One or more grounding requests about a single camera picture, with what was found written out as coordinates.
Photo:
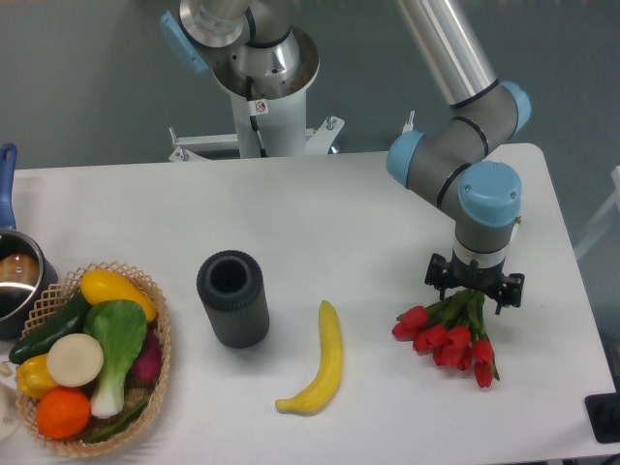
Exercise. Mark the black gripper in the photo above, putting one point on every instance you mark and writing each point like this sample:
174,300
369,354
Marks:
505,290

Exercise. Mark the red tulip bouquet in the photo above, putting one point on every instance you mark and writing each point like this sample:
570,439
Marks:
453,332

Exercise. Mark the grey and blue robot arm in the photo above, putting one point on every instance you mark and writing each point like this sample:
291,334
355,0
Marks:
452,169

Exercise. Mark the black device at table edge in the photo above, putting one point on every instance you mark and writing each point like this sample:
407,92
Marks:
603,414

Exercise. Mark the yellow banana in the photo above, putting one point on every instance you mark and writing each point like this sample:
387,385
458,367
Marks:
314,397

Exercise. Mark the dark grey ribbed vase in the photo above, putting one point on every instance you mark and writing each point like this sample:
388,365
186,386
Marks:
230,285

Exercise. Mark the purple radish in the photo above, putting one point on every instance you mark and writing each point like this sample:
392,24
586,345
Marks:
147,366

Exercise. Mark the green bok choy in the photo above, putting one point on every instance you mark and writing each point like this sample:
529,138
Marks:
119,326

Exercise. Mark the yellow squash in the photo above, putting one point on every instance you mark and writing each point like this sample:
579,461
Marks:
99,285

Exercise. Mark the green bean pod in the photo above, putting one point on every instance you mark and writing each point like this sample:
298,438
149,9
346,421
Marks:
119,424

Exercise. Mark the green cucumber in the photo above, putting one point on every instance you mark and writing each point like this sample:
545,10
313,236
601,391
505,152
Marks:
68,320

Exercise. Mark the cream round disc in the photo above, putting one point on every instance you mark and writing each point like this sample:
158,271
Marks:
75,360

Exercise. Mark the woven wicker basket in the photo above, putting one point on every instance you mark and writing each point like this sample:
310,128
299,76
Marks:
145,389

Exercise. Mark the orange fruit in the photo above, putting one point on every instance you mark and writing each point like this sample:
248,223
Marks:
63,412

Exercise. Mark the yellow bell pepper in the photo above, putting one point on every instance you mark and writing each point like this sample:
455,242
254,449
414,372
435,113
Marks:
33,378

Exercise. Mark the garlic clove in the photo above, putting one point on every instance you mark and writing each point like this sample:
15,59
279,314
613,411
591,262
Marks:
5,370

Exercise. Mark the white frame at right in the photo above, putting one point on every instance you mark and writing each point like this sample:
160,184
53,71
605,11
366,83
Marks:
601,221

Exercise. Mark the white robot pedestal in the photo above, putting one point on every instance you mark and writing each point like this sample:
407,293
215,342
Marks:
267,88

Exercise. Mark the blue handled saucepan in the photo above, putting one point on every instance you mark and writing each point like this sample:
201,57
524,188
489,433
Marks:
25,270

